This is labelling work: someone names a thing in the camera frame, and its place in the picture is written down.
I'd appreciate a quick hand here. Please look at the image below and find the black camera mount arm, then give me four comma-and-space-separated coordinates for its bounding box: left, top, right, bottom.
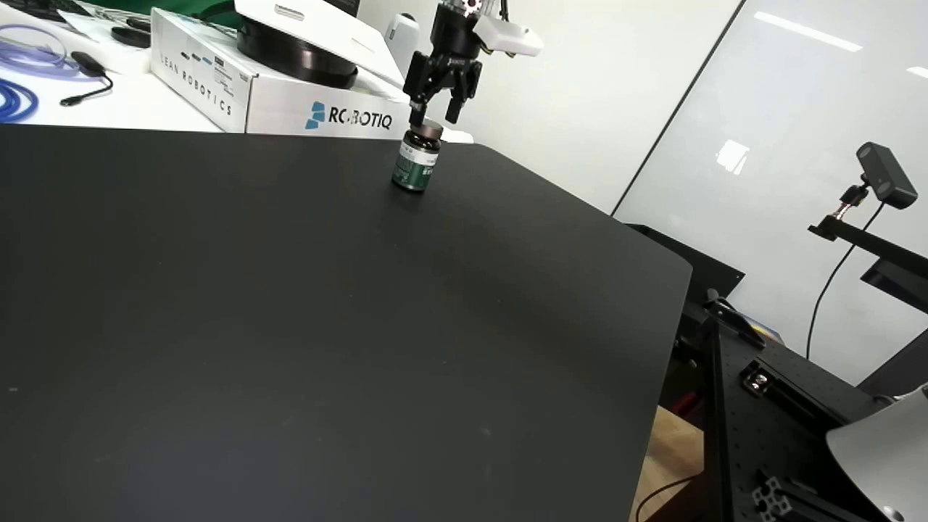
807, 213, 928, 314

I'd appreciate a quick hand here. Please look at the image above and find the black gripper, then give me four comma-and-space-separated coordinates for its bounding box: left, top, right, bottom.
401, 0, 488, 130

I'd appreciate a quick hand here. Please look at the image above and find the black camera cable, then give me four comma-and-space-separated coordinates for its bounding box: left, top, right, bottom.
804, 182, 887, 363

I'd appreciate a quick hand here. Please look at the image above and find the black floor cable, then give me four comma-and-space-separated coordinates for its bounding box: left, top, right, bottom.
629, 474, 703, 522

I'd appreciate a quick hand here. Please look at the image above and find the white Robotiq cardboard box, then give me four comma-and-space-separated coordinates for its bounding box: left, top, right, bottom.
146, 5, 430, 139

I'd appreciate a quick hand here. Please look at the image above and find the blue coiled cable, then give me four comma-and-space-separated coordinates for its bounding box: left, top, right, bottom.
0, 27, 79, 127

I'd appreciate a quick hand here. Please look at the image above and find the white round device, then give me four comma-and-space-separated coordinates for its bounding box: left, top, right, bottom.
233, 0, 408, 91

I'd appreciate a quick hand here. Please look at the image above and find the dark green pill bottle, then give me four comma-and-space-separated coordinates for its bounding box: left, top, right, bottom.
388, 118, 446, 198

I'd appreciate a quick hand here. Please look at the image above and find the green backdrop cloth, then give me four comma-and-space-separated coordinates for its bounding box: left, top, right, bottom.
94, 0, 244, 30

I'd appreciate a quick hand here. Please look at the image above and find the black round device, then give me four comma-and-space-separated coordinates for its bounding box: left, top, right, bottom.
236, 14, 363, 91

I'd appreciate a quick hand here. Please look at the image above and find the small black flat object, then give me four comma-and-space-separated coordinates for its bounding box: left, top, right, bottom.
107, 14, 155, 53

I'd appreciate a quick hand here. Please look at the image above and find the black adapter with cable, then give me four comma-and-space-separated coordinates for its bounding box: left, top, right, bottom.
59, 49, 115, 111

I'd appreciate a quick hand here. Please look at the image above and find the black stereo camera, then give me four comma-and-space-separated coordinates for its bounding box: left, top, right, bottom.
852, 139, 920, 213

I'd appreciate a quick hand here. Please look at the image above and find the black metal frame stand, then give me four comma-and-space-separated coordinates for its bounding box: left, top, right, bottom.
620, 221, 928, 522

